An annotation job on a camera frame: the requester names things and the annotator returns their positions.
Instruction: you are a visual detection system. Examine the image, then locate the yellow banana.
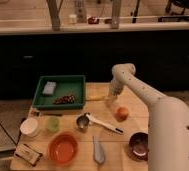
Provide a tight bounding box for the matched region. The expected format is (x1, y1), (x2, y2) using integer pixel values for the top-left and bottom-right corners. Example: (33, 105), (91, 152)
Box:
(86, 96), (106, 101)

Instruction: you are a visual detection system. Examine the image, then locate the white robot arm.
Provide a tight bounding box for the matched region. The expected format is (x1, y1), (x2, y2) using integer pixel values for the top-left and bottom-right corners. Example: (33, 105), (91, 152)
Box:
(109, 63), (189, 171)

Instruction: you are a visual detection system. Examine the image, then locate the green plastic cup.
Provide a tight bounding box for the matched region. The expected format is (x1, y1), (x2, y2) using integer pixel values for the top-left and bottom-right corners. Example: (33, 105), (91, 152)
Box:
(46, 117), (59, 132)

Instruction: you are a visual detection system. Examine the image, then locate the white ceramic cup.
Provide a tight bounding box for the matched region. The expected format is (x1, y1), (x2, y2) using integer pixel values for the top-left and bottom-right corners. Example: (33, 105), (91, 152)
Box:
(20, 117), (39, 137)

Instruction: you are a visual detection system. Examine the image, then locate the orange fruit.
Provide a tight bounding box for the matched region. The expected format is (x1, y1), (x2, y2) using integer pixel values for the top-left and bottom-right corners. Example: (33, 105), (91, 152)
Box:
(116, 107), (129, 121)

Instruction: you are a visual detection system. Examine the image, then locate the brown grape bunch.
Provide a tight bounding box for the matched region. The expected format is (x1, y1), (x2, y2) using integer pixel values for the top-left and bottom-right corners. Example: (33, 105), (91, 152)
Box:
(53, 95), (75, 105)

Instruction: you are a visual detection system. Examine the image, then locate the dark purple bowl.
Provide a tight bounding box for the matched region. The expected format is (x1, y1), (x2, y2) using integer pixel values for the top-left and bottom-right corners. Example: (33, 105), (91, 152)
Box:
(129, 132), (148, 161)

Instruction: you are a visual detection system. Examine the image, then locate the green plastic tray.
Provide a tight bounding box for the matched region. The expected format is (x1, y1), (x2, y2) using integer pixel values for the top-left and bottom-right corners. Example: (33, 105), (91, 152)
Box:
(32, 75), (86, 110)

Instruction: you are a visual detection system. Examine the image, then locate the grey blue sponge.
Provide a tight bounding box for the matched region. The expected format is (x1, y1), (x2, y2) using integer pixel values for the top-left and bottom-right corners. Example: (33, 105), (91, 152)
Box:
(43, 81), (56, 95)

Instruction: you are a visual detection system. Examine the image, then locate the orange plastic bowl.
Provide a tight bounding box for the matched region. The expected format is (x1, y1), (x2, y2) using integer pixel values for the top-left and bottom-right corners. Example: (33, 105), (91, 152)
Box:
(47, 132), (78, 166)

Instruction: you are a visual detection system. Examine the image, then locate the red object on shelf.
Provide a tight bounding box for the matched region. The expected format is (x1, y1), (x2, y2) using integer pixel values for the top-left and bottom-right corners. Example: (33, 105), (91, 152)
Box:
(88, 17), (99, 24)

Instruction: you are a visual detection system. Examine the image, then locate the white bottle on shelf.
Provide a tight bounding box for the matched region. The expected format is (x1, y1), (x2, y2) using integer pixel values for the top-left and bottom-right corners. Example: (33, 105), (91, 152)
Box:
(69, 14), (77, 25)

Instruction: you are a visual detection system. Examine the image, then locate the brown white wallet box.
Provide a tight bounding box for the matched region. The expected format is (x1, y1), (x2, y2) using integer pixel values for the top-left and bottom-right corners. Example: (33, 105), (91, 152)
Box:
(15, 144), (43, 166)

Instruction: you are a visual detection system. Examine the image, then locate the metal measuring cup white handle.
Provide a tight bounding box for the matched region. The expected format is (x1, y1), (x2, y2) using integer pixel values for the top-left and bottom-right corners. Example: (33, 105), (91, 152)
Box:
(76, 113), (123, 134)

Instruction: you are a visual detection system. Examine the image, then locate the wooden post right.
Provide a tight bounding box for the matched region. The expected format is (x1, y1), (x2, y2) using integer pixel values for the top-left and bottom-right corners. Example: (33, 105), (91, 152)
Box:
(111, 0), (122, 29)

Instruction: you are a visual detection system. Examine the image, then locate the wooden post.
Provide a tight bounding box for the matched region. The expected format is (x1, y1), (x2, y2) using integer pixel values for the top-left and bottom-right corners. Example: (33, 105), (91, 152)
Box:
(46, 0), (60, 31)
(111, 0), (122, 29)

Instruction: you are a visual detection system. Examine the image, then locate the black cable left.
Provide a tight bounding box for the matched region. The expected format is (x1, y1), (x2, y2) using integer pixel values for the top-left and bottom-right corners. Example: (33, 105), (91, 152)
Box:
(0, 108), (19, 147)

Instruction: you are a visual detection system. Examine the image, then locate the wooden post left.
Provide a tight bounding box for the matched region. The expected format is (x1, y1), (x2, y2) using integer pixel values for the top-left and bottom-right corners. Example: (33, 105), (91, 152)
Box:
(46, 0), (60, 31)

